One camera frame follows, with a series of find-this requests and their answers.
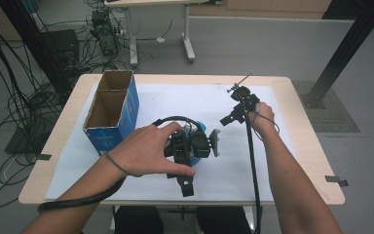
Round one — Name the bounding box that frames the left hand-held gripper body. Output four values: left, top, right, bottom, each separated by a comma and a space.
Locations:
164, 128, 222, 171

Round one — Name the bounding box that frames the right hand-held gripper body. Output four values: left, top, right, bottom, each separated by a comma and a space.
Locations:
228, 83, 261, 115

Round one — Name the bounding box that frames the person's right hand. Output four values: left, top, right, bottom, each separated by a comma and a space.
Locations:
247, 101, 277, 137

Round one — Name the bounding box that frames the person's left hand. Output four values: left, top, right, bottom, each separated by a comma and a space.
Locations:
107, 121, 197, 178

